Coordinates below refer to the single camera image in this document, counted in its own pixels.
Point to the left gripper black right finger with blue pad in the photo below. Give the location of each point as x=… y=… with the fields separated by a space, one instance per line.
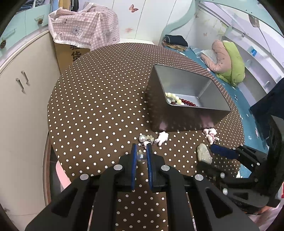
x=162 y=177

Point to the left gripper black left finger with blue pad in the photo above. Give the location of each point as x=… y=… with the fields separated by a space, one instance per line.
x=121 y=176

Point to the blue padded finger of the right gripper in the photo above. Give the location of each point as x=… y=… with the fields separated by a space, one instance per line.
x=223 y=151

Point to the pale jade pendant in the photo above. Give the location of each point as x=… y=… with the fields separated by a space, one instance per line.
x=203 y=154

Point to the teal bed mattress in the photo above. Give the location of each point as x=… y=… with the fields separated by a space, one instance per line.
x=233 y=88

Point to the pink floral hair clip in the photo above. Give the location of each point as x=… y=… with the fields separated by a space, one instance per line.
x=211 y=135

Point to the pink white charm cluster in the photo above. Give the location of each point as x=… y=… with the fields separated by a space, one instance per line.
x=149 y=139

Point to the brown polka dot tablecloth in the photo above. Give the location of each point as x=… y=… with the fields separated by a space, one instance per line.
x=97 y=111

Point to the silver metal tin box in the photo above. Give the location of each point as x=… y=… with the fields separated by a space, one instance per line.
x=181 y=100

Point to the green pink plush pillow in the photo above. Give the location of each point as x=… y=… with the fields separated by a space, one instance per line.
x=225 y=61

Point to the dark folded clothes pile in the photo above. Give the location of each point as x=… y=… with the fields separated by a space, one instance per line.
x=175 y=42

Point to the brown cardboard box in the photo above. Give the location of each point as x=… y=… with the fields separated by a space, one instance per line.
x=67 y=54

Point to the pink checkered cloth cover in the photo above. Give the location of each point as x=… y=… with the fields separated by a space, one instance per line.
x=93 y=27

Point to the hanging clothes in wardrobe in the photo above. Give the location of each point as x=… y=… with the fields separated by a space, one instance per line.
x=72 y=5

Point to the mint green drawer unit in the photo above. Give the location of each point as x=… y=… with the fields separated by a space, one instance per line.
x=33 y=16

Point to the mint green bunk bed frame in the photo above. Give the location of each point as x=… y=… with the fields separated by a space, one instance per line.
x=246 y=23

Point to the cream cabinet with handles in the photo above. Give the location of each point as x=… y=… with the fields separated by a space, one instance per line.
x=27 y=81

